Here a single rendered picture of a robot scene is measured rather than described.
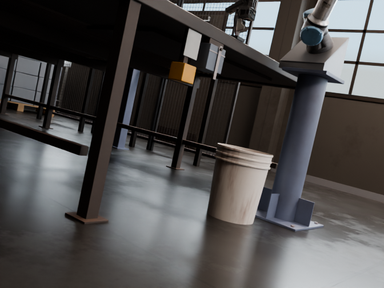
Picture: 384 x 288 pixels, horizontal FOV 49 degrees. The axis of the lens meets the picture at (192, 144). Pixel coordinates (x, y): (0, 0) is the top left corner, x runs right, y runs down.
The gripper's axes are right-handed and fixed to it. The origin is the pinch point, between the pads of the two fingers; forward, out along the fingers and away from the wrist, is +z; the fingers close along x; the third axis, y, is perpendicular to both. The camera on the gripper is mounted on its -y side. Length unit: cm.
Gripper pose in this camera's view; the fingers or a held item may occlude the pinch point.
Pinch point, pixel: (235, 34)
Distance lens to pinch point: 226.8
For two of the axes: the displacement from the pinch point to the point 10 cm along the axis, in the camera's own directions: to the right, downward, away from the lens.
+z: -2.1, 9.8, 0.6
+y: 7.8, 2.1, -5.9
